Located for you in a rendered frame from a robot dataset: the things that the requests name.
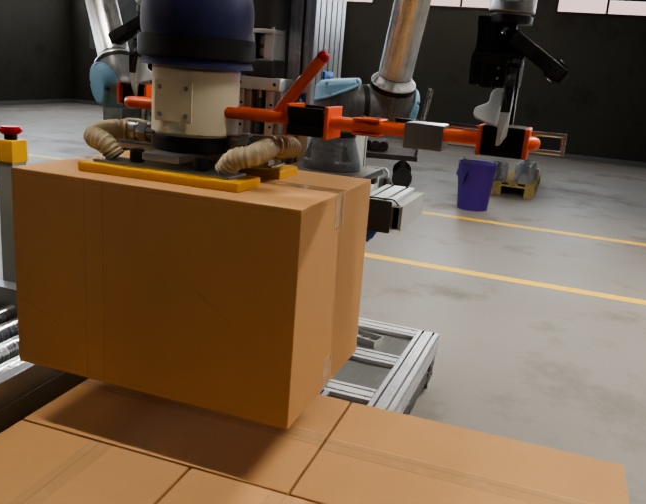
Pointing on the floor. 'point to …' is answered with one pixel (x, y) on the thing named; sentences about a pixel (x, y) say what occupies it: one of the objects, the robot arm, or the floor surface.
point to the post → (10, 153)
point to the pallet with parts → (528, 174)
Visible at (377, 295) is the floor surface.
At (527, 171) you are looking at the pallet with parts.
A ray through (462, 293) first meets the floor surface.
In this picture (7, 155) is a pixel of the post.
